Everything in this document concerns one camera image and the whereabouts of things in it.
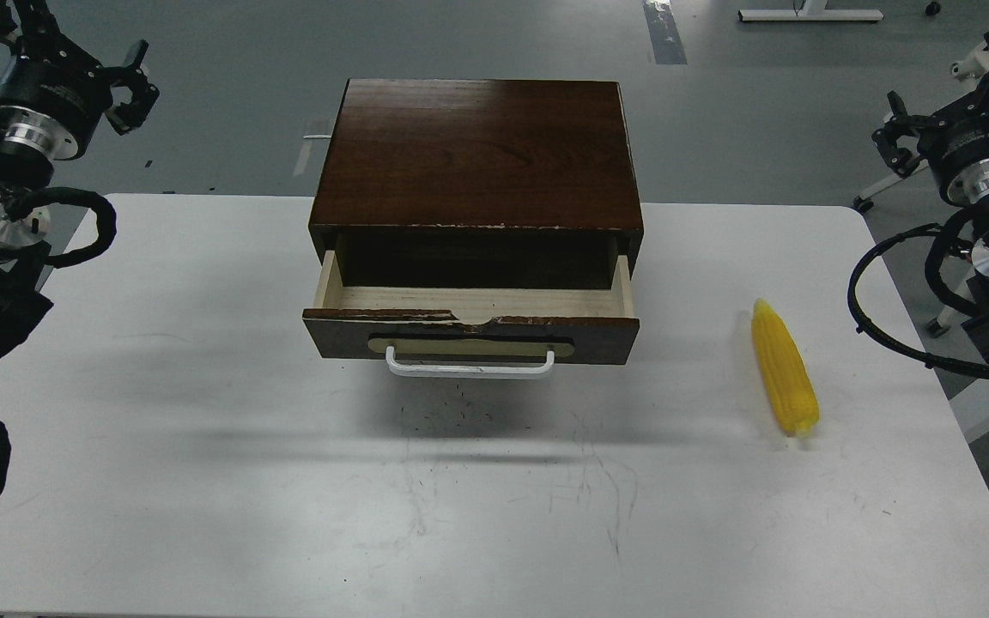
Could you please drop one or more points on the yellow corn cob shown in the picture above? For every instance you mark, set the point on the yellow corn cob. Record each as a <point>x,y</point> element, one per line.
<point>786,381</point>

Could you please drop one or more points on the wooden drawer with white handle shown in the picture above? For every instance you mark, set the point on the wooden drawer with white handle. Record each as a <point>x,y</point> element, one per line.
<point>503,333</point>

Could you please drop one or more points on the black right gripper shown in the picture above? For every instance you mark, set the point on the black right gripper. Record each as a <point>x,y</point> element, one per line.
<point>953,141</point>

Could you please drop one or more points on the grey floor tape strip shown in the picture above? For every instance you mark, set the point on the grey floor tape strip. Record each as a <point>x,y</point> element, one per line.
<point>663,32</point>

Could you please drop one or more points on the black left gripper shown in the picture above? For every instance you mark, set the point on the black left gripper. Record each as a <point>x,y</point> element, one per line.
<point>53,93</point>

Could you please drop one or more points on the dark wooden drawer cabinet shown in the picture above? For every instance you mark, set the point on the dark wooden drawer cabinet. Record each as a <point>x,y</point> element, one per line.
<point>479,182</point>

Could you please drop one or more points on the white table leg frame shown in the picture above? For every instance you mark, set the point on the white table leg frame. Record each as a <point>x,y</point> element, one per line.
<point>809,11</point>

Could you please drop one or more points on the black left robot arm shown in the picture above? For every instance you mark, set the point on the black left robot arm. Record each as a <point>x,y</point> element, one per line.
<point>41,227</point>

